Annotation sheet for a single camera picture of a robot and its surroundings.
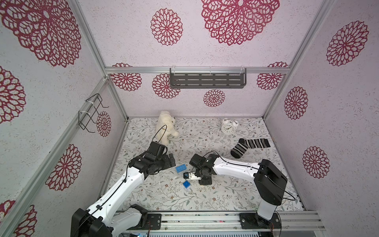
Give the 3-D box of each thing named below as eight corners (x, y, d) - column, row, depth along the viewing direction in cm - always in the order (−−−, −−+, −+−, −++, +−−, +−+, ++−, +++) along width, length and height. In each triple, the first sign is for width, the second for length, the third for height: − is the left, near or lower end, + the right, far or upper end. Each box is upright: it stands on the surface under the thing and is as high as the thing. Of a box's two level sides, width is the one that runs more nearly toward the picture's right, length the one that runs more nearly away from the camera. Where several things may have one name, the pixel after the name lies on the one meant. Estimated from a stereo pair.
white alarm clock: (219, 133, 113) (222, 121, 104) (220, 129, 116) (223, 117, 106) (233, 136, 111) (238, 125, 101) (234, 132, 114) (239, 121, 104)
